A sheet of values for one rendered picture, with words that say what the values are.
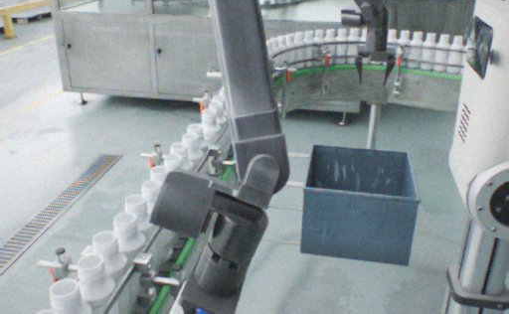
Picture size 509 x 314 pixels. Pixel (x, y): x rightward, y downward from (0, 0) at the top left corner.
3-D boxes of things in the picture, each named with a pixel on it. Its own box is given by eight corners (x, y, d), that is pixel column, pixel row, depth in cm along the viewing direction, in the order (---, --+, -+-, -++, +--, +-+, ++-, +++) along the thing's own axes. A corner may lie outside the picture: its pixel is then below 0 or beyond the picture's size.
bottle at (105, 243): (134, 304, 86) (125, 225, 80) (133, 330, 81) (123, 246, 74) (98, 309, 85) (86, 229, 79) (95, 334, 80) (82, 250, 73)
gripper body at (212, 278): (174, 307, 56) (193, 260, 53) (200, 254, 65) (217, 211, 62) (227, 330, 56) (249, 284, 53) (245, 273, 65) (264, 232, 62)
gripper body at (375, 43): (356, 52, 137) (358, 25, 135) (394, 54, 135) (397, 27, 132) (355, 58, 132) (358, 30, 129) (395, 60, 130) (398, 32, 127)
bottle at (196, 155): (196, 207, 117) (193, 143, 110) (175, 200, 119) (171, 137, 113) (210, 196, 121) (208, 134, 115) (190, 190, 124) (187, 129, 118)
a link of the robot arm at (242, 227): (270, 230, 52) (273, 201, 58) (210, 207, 52) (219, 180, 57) (249, 275, 55) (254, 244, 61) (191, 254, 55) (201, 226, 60)
